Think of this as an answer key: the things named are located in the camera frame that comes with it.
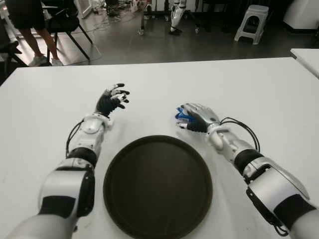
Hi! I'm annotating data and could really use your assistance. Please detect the left robot hand black silver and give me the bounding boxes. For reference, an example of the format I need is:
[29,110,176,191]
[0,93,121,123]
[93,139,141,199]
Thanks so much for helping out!
[95,83,131,118]

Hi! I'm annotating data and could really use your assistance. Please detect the right robot hand black silver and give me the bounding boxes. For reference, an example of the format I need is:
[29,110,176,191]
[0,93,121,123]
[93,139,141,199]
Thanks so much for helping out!
[177,103,220,134]

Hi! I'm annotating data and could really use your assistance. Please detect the blue Oreo cookie pack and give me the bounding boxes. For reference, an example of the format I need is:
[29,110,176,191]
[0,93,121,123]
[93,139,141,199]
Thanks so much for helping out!
[173,106,191,120]

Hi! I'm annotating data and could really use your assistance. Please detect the round dark brown tray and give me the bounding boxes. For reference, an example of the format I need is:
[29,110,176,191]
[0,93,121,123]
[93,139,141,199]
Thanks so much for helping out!
[103,134,214,239]

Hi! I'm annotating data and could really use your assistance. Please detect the white framed panel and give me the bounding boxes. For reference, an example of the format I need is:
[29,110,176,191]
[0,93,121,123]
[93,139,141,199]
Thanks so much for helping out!
[74,0,95,19]

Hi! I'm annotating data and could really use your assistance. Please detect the white humanoid robot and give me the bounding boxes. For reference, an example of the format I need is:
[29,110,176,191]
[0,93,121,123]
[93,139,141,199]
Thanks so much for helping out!
[168,0,188,36]

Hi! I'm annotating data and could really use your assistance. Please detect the black chair at edge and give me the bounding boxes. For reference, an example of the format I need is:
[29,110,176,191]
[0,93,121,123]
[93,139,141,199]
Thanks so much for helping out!
[0,41,27,75]

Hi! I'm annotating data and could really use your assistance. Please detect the grey plastic stool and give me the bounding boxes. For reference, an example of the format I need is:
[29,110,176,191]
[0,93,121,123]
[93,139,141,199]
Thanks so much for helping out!
[234,4,270,45]

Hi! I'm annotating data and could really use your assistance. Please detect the white neighbouring table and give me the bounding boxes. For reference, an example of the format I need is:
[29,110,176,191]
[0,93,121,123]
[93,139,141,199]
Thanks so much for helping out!
[290,48,319,78]

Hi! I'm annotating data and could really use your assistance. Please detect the standing person black shorts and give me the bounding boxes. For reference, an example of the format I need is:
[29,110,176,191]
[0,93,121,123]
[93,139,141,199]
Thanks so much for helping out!
[4,0,64,67]

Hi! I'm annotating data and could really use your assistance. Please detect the white cabinet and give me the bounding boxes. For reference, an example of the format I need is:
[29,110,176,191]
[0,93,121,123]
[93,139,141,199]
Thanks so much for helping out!
[284,0,319,33]

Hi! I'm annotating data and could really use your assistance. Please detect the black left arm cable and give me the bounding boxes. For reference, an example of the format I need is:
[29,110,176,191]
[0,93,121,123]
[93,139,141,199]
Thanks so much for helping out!
[65,119,85,158]

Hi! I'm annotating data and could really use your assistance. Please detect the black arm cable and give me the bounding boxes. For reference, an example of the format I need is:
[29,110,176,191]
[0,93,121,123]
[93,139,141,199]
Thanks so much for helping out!
[219,117,260,152]
[65,119,85,158]

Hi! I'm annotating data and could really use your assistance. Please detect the white floor cable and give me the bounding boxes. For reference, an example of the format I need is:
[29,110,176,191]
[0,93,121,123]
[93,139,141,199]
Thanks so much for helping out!
[62,19,110,62]

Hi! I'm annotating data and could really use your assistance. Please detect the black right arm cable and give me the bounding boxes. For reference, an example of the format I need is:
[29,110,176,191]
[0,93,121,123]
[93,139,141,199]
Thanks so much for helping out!
[219,117,260,152]

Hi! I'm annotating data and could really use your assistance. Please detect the tangle of floor cables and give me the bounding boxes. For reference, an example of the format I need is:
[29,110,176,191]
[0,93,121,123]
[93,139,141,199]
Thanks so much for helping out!
[93,3,144,33]

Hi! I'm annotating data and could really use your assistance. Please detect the black wheeled frame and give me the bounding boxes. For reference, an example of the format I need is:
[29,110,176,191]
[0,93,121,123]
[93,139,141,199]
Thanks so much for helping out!
[138,0,200,35]

